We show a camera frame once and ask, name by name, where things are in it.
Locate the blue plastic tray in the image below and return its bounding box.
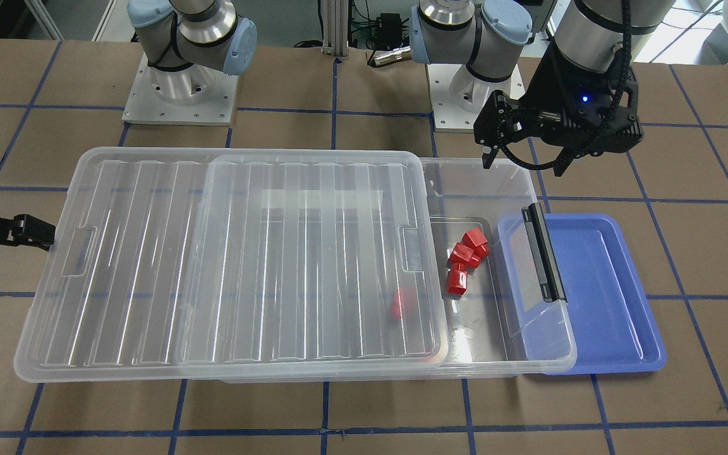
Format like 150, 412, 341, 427
496, 213, 667, 375

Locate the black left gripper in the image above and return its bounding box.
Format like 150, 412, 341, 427
473, 45, 605, 170

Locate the red block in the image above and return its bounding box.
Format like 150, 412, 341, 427
461, 227, 490, 258
389, 287, 415, 320
448, 242, 482, 270
446, 267, 469, 296

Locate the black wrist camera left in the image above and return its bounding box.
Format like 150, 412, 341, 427
554, 64, 644, 178

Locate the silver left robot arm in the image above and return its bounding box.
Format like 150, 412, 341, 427
408, 1, 671, 176

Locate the black box latch handle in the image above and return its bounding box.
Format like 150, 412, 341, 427
522, 202, 568, 303

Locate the clear plastic box lid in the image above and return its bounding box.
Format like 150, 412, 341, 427
13, 147, 449, 383

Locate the clear plastic storage box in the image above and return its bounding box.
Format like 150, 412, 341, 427
212, 157, 578, 384

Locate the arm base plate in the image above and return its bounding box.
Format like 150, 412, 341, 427
121, 55, 240, 126
427, 64, 525, 133

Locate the red block under lid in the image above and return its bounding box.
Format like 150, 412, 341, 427
389, 287, 415, 320

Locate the black power strip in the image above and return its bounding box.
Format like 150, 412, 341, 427
375, 13, 403, 49

